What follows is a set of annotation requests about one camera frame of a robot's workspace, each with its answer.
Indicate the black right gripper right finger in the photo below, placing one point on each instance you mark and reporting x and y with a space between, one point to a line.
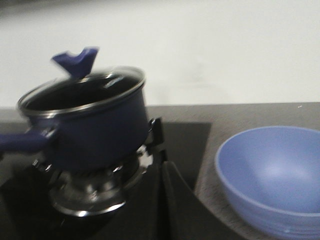
188 218

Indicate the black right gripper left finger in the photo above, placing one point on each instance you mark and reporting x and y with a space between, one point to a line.
138 220

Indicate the light blue bowl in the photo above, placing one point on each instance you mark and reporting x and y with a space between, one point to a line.
271 178

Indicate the glass lid with blue knob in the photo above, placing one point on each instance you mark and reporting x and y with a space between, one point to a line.
84 89

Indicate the black metal pot support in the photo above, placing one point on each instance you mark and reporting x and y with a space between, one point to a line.
96 192

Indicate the dark blue cooking pot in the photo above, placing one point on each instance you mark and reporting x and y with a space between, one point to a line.
85 140

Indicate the black glass stove top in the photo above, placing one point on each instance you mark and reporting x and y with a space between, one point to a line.
26 213

